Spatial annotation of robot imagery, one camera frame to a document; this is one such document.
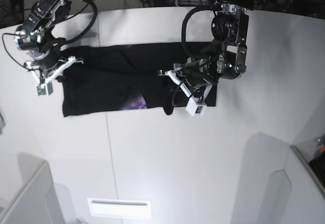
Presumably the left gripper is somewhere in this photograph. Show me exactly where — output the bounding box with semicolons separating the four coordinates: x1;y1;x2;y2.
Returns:
157;57;218;116

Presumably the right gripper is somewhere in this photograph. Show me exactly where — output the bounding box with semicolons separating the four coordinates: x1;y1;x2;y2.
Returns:
26;50;84;84

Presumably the black T-shirt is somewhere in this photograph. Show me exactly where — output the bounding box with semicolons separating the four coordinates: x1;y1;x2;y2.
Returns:
54;42;218;117

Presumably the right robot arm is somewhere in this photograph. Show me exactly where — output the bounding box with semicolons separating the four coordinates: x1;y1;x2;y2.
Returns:
14;0;98;84

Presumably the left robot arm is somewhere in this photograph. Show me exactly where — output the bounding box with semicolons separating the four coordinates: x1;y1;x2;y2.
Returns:
159;0;254;115

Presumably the grey left monitor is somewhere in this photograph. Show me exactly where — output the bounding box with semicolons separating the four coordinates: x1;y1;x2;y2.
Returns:
1;161;65;223

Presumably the black keyboard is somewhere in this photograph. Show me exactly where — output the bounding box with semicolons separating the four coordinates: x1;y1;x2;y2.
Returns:
309;154;325;184

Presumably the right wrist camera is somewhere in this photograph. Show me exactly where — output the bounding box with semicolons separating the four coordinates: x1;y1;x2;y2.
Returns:
36;82;53;96

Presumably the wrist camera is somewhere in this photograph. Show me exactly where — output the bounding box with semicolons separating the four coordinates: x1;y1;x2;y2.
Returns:
36;82;53;96
186;98;207;116

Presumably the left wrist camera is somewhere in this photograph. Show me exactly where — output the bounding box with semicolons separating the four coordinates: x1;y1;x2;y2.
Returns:
186;98;207;116

